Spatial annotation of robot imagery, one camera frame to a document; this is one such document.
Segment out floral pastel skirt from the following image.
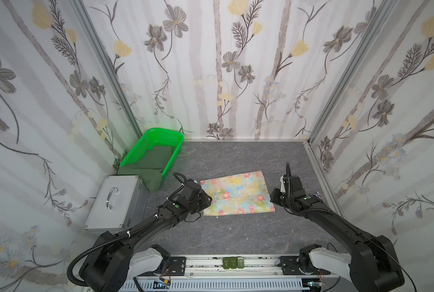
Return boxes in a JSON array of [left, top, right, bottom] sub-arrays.
[[201, 171, 275, 217]]

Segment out dark green skirt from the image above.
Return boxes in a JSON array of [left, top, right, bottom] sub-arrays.
[[117, 146, 173, 192]]

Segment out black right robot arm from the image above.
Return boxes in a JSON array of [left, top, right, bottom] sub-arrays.
[[270, 174, 405, 292]]

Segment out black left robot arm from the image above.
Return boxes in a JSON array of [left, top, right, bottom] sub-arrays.
[[67, 179, 212, 292]]

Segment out silver metal case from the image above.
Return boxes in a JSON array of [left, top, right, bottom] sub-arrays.
[[84, 176, 150, 235]]

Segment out green plastic basket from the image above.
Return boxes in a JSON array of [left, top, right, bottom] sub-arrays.
[[120, 128, 184, 181]]

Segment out green terminal block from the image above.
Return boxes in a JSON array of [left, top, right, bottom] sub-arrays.
[[222, 257, 245, 270]]

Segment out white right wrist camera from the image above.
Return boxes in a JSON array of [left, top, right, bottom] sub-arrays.
[[280, 176, 286, 193]]

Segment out aluminium mounting rail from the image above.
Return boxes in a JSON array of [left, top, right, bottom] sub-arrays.
[[123, 251, 340, 281]]

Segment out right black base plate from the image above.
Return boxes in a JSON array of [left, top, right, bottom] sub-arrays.
[[278, 255, 330, 276]]

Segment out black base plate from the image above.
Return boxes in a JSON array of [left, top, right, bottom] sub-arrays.
[[278, 255, 330, 276], [154, 257, 187, 277]]

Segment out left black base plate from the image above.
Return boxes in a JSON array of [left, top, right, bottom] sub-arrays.
[[154, 257, 187, 277]]

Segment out white slotted cable duct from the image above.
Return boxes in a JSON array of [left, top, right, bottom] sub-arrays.
[[120, 278, 310, 292]]

